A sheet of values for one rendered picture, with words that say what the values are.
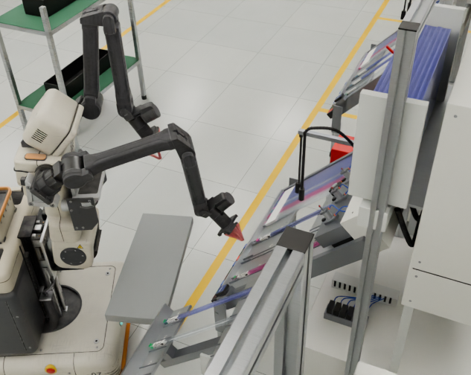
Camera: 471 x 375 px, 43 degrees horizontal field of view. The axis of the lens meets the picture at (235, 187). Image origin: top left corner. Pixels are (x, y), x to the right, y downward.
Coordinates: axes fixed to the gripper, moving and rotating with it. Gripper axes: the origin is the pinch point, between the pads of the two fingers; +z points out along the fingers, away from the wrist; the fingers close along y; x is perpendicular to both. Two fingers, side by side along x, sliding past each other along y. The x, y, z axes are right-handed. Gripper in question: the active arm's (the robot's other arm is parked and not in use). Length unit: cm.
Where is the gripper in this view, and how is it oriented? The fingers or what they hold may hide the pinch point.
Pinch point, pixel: (242, 239)
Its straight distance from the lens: 246.9
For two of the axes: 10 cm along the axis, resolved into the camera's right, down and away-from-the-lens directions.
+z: 6.8, 7.0, 2.2
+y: 4.1, -6.1, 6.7
